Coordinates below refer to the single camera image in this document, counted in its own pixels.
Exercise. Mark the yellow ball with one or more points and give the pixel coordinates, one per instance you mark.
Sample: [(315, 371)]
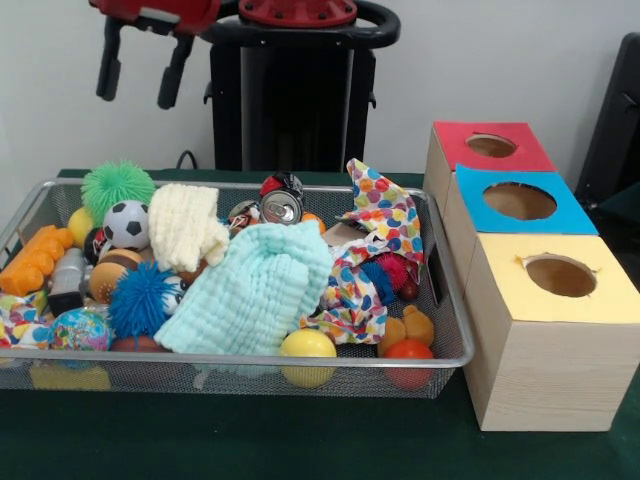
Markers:
[(80, 227), (307, 350)]

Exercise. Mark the globe print ball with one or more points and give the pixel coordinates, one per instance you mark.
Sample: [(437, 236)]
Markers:
[(80, 330)]

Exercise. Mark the polka dot cloth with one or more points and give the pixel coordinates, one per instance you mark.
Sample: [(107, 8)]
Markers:
[(385, 210)]

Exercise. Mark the dark green tablecloth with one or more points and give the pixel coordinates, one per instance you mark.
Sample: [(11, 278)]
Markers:
[(250, 440)]

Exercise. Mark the small soccer ball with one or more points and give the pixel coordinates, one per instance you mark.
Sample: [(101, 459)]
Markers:
[(126, 226)]

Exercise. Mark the wooden three-hole box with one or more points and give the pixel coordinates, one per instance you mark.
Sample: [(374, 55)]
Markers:
[(545, 375)]

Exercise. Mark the mint green cloth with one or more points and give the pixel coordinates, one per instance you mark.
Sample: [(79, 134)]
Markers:
[(250, 295)]

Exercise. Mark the orange ladder-shaped block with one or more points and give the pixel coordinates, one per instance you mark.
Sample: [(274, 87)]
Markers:
[(35, 260)]

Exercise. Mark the green spiky ball with eyes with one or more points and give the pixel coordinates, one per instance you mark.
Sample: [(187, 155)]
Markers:
[(117, 185)]

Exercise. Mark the crushed soda can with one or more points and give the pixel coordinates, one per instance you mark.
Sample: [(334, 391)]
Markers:
[(280, 207)]

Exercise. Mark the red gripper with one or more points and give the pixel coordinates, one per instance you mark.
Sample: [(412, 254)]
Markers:
[(165, 12)]

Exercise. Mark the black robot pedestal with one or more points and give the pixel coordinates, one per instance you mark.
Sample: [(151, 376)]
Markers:
[(290, 100)]

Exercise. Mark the red orange ball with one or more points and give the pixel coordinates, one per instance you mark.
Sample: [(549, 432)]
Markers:
[(409, 356)]

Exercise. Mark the blue spiky ball with eyes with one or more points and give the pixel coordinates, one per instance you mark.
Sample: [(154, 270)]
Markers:
[(140, 300)]

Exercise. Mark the cream waffle cloth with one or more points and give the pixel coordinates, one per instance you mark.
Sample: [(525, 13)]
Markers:
[(182, 225)]

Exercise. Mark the black panel stand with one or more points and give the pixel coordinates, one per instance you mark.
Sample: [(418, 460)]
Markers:
[(610, 125)]

